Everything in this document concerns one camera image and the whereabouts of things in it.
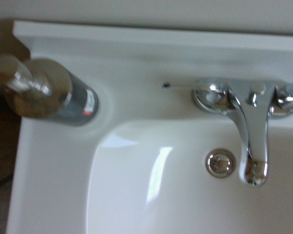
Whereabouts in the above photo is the dark sanitizer pump bottle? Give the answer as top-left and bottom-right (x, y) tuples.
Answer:
(0, 54), (100, 127)

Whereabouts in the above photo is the chrome sink drain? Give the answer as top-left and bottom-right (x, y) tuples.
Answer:
(205, 148), (238, 179)

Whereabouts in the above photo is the white sink vanity top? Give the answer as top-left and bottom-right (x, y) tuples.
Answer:
(5, 20), (293, 234)

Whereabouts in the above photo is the chrome two-handle faucet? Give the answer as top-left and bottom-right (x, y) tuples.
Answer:
(163, 77), (293, 189)

